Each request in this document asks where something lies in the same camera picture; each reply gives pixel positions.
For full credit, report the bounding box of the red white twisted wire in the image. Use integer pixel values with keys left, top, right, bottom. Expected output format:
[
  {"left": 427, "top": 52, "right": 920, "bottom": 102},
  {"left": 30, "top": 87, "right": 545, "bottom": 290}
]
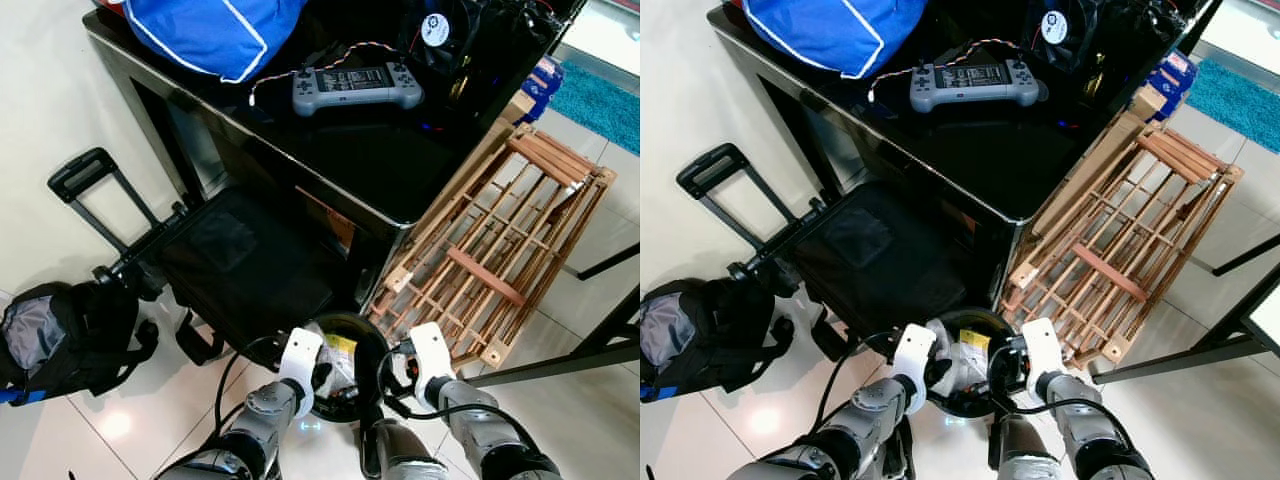
[
  {"left": 866, "top": 38, "right": 1026, "bottom": 104},
  {"left": 247, "top": 40, "right": 403, "bottom": 107}
]

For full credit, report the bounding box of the black glossy desk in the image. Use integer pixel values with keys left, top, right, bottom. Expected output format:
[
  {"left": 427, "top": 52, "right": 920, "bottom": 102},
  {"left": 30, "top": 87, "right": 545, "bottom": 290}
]
[
  {"left": 82, "top": 0, "right": 588, "bottom": 276},
  {"left": 706, "top": 0, "right": 1223, "bottom": 271}
]

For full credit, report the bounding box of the black cooling fan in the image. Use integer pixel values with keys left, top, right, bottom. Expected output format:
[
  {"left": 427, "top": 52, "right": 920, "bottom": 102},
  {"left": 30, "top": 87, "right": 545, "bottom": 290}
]
[
  {"left": 1018, "top": 0, "right": 1103, "bottom": 71},
  {"left": 398, "top": 0, "right": 483, "bottom": 73}
]

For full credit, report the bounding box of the black trolley suitcase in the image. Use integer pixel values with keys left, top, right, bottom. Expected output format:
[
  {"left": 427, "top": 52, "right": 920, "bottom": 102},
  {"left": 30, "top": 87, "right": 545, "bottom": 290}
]
[
  {"left": 675, "top": 142, "right": 978, "bottom": 353},
  {"left": 46, "top": 147, "right": 348, "bottom": 363}
]

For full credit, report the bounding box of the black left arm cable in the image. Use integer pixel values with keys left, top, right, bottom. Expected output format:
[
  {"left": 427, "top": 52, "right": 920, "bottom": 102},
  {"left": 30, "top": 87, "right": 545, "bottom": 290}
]
[
  {"left": 817, "top": 333, "right": 903, "bottom": 436},
  {"left": 212, "top": 335, "right": 291, "bottom": 443}
]

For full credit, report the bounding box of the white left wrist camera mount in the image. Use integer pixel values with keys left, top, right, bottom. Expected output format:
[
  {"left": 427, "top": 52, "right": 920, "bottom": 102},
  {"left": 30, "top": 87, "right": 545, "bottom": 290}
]
[
  {"left": 891, "top": 323, "right": 939, "bottom": 417},
  {"left": 277, "top": 327, "right": 326, "bottom": 420}
]

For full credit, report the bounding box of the robot right leg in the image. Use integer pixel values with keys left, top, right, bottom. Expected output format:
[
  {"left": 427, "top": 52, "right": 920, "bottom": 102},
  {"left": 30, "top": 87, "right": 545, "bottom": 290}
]
[
  {"left": 985, "top": 414, "right": 1067, "bottom": 480},
  {"left": 360, "top": 418, "right": 453, "bottom": 480}
]

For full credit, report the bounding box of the wooden folding rack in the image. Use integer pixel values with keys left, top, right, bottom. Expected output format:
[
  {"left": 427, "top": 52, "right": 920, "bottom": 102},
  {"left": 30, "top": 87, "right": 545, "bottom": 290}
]
[
  {"left": 364, "top": 121, "right": 619, "bottom": 370},
  {"left": 999, "top": 119, "right": 1245, "bottom": 367}
]

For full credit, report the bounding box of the blue fabric bag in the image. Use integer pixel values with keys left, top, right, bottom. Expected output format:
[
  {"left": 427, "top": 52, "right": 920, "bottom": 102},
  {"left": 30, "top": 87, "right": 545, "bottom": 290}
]
[
  {"left": 742, "top": 0, "right": 932, "bottom": 80},
  {"left": 122, "top": 0, "right": 310, "bottom": 85}
]

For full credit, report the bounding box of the black round rubbish bin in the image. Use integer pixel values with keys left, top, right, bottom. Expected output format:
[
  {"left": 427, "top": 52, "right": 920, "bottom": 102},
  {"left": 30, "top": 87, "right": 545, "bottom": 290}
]
[
  {"left": 924, "top": 307, "right": 1028, "bottom": 420},
  {"left": 298, "top": 311, "right": 403, "bottom": 427}
]

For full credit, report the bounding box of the white wrapper yellow label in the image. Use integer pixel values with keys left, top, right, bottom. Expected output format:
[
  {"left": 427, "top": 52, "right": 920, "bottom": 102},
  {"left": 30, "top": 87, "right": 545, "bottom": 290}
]
[
  {"left": 938, "top": 322, "right": 994, "bottom": 389},
  {"left": 318, "top": 330, "right": 363, "bottom": 393}
]

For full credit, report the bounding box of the blue printed box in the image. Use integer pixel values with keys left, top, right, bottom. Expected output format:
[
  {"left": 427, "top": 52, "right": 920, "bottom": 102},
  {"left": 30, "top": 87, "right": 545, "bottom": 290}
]
[
  {"left": 520, "top": 55, "right": 567, "bottom": 124},
  {"left": 1145, "top": 51, "right": 1197, "bottom": 121}
]

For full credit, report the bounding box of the grey handheld controller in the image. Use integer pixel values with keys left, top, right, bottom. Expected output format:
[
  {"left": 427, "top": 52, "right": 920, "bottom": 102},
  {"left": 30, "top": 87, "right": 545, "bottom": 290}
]
[
  {"left": 291, "top": 62, "right": 425, "bottom": 119},
  {"left": 908, "top": 59, "right": 1050, "bottom": 114}
]

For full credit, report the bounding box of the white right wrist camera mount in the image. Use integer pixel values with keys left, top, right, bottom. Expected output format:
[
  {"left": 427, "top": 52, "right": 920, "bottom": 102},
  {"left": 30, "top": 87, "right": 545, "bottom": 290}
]
[
  {"left": 1021, "top": 318, "right": 1070, "bottom": 402},
  {"left": 407, "top": 322, "right": 457, "bottom": 405}
]

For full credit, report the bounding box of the teal rug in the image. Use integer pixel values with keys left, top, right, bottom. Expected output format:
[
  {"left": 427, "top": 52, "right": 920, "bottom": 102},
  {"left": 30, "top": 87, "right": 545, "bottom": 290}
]
[
  {"left": 544, "top": 60, "right": 641, "bottom": 157},
  {"left": 1184, "top": 57, "right": 1280, "bottom": 154}
]

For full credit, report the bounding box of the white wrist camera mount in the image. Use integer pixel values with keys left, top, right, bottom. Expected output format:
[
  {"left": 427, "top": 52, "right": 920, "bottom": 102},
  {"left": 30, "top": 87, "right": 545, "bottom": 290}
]
[
  {"left": 277, "top": 327, "right": 326, "bottom": 420},
  {"left": 407, "top": 322, "right": 457, "bottom": 405},
  {"left": 1021, "top": 318, "right": 1070, "bottom": 402},
  {"left": 891, "top": 323, "right": 939, "bottom": 417}
]

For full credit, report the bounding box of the small brown cardboard box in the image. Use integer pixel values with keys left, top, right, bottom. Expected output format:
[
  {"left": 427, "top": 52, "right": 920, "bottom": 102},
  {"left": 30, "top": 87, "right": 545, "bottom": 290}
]
[
  {"left": 496, "top": 90, "right": 537, "bottom": 128},
  {"left": 1128, "top": 86, "right": 1169, "bottom": 123}
]

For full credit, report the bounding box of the black backpack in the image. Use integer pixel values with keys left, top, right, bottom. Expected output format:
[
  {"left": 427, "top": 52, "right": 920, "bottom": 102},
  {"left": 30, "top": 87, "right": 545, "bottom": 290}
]
[
  {"left": 0, "top": 280, "right": 162, "bottom": 407},
  {"left": 640, "top": 279, "right": 797, "bottom": 404}
]

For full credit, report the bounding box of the black metal stand leg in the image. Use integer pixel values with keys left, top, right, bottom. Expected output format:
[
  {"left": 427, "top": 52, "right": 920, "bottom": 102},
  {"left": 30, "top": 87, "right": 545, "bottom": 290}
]
[
  {"left": 1090, "top": 233, "right": 1280, "bottom": 387},
  {"left": 468, "top": 240, "right": 641, "bottom": 388}
]

